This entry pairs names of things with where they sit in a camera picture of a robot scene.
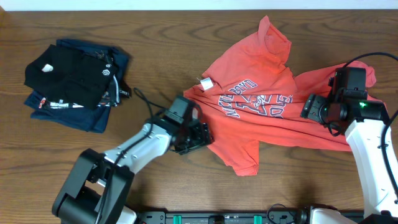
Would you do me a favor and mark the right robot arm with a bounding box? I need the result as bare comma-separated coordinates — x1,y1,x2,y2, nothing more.
300,94,397,223

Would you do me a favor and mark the black folded garment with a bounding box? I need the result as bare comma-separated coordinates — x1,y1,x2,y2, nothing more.
24,45,129,110

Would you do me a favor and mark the navy folded garment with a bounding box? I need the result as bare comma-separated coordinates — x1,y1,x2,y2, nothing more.
24,39,129,133

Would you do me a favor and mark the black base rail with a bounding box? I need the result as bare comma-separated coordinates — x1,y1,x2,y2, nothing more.
135,203,310,224

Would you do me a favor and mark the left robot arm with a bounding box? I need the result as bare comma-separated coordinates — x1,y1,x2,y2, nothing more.
52,119,213,224

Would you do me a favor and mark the red printed t-shirt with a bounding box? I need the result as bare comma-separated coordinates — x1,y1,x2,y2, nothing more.
183,17,349,176

